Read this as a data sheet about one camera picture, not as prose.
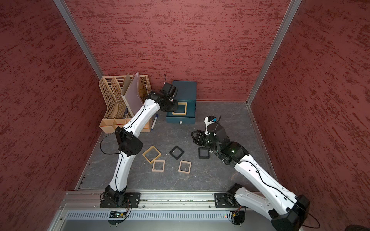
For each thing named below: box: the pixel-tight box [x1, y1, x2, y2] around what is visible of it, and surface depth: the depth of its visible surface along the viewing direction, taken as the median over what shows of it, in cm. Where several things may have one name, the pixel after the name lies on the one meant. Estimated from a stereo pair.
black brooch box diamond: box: [169, 145, 185, 161], surface depth 94 cm
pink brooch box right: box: [177, 159, 192, 175], surface depth 87 cm
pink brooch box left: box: [152, 159, 166, 173], surface depth 87 cm
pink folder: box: [121, 72, 145, 118], surface depth 89 cm
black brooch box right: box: [198, 147, 210, 159], surface depth 94 cm
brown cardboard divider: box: [121, 73, 132, 96], surface depth 99 cm
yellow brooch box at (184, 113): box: [172, 102, 188, 116], surface depth 92 cm
